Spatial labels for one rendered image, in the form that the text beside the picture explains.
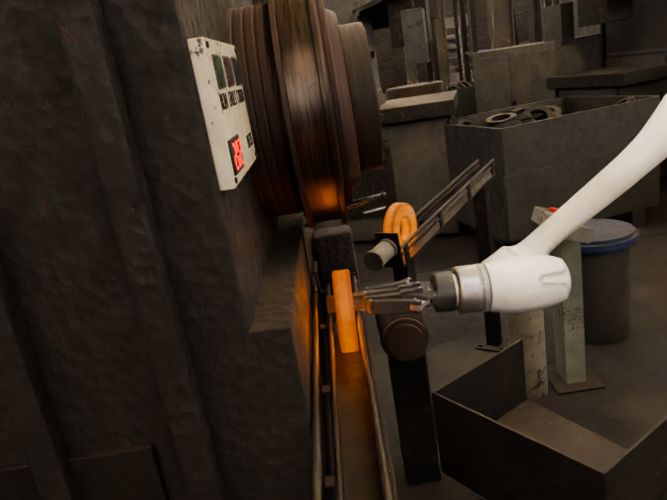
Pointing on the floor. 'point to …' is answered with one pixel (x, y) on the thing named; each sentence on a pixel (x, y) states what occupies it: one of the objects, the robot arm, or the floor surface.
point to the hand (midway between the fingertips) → (344, 303)
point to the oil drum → (415, 89)
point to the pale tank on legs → (457, 42)
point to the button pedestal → (570, 317)
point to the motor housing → (411, 393)
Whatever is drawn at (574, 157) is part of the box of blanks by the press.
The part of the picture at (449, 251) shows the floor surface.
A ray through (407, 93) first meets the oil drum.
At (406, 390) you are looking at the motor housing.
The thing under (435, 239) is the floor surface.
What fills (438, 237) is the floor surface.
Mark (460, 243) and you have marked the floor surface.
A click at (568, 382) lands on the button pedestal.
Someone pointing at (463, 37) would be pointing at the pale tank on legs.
